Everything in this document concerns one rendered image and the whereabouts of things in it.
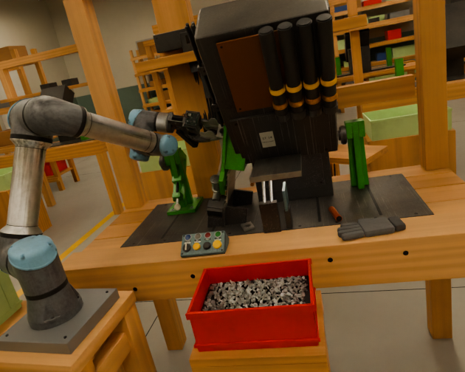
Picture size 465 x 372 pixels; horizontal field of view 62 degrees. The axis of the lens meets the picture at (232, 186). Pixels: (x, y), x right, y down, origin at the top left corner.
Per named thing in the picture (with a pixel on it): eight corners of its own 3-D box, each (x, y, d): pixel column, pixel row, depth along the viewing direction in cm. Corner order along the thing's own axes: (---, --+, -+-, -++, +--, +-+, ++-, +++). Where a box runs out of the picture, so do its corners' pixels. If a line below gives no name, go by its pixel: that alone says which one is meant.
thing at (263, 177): (302, 180, 118) (300, 170, 117) (250, 187, 121) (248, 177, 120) (301, 147, 154) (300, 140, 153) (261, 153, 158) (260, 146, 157)
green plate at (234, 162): (242, 185, 141) (247, 128, 133) (220, 182, 142) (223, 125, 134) (246, 175, 151) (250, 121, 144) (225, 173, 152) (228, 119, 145)
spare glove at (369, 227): (395, 218, 126) (394, 211, 126) (408, 232, 116) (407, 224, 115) (333, 228, 128) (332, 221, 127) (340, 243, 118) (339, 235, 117)
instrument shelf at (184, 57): (367, 25, 139) (367, 13, 138) (136, 73, 158) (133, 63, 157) (358, 27, 163) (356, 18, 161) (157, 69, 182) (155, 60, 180)
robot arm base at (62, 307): (54, 333, 105) (40, 302, 102) (18, 326, 112) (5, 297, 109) (94, 300, 118) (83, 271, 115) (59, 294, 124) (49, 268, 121)
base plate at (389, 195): (434, 219, 124) (434, 213, 124) (121, 252, 148) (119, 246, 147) (402, 177, 163) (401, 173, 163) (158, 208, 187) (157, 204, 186)
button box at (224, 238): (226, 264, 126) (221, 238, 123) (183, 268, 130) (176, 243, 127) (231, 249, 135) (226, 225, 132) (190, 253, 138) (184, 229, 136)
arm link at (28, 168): (4, 283, 109) (25, 90, 110) (-13, 271, 119) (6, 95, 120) (47, 279, 118) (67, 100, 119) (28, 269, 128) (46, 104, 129)
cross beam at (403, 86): (415, 96, 164) (414, 74, 161) (133, 143, 192) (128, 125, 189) (412, 94, 169) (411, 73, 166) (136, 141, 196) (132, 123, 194)
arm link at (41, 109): (43, 86, 103) (182, 131, 140) (27, 90, 110) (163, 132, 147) (36, 129, 102) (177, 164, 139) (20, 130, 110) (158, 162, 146)
